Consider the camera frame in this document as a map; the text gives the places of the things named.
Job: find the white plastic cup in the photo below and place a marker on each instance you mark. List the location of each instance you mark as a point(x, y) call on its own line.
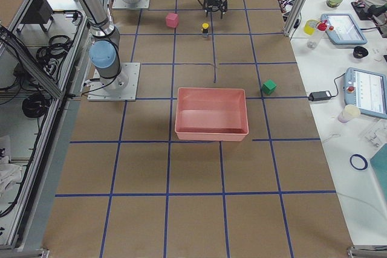
point(348, 113)

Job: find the green cube near bin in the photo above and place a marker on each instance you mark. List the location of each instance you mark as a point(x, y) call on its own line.
point(268, 87)

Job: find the teach pendant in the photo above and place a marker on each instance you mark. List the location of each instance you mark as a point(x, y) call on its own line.
point(345, 29)
point(366, 90)

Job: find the black small bowl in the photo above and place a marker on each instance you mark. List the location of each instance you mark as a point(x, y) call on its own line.
point(360, 52)

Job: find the squeeze bottle red cap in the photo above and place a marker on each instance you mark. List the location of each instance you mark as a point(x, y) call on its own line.
point(319, 31)

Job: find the aluminium frame post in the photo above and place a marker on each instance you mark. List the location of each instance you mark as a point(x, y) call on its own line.
point(297, 4)

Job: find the pink plastic bin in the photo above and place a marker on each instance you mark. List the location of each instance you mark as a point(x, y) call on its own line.
point(211, 114)

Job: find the yellow tape roll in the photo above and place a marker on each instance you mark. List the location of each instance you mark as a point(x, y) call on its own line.
point(310, 26)

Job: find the teach pendant far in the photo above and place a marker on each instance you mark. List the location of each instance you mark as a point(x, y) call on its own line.
point(345, 29)

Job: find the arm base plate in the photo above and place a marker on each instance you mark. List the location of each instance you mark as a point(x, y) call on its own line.
point(130, 4)
point(124, 87)

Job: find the teach pendant near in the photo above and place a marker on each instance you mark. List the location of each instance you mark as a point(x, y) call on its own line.
point(366, 90)

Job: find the yellow push button switch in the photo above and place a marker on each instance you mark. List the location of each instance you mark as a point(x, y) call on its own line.
point(205, 29)

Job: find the pink cube far side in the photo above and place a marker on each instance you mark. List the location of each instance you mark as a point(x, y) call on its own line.
point(172, 20)

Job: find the white crumpled cloth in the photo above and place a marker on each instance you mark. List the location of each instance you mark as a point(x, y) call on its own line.
point(10, 173)

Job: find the black power adapter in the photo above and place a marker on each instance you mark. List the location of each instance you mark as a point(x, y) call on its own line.
point(319, 96)

